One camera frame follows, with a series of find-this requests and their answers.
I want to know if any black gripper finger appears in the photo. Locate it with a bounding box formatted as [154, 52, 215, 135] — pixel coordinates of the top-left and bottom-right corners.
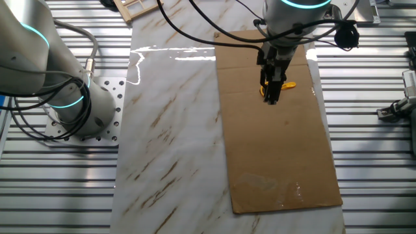
[267, 73, 288, 106]
[259, 70, 270, 98]

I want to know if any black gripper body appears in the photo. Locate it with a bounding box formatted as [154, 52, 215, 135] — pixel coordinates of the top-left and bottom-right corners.
[256, 42, 298, 83]

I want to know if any yellow bubble ring wand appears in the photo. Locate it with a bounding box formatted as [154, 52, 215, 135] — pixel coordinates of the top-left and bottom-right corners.
[259, 81, 297, 98]

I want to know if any brown cardboard sheet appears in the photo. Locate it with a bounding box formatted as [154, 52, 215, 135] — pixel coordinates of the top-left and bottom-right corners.
[213, 29, 344, 215]

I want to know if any white marble board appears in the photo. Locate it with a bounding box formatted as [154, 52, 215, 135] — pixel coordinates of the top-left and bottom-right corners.
[110, 0, 347, 234]

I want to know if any silver metal plate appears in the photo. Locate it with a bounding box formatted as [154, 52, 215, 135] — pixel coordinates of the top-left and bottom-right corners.
[353, 0, 382, 25]

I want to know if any black device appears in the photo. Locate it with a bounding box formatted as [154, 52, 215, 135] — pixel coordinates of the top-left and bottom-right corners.
[404, 31, 416, 70]

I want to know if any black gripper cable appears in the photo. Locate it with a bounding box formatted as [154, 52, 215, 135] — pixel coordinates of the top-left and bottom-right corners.
[155, 0, 265, 55]
[188, 0, 357, 45]

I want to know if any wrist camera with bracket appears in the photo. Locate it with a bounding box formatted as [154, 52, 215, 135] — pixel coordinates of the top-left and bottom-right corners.
[330, 5, 361, 50]

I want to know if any small grey camera bracket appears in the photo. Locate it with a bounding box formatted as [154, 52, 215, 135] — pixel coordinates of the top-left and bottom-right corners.
[376, 96, 416, 123]

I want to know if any silver ribbed camera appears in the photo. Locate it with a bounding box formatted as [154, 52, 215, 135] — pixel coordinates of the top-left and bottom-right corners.
[402, 70, 416, 99]

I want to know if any wooden window frame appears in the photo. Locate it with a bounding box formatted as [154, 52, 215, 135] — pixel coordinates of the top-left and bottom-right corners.
[112, 0, 164, 23]

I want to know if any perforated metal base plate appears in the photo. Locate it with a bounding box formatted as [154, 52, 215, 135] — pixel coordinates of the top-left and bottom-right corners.
[44, 77, 127, 147]

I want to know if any thick grey cable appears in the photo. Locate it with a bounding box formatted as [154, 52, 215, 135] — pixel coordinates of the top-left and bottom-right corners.
[53, 19, 99, 79]

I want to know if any black cable bundle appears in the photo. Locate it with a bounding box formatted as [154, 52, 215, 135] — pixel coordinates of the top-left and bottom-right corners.
[0, 76, 94, 142]

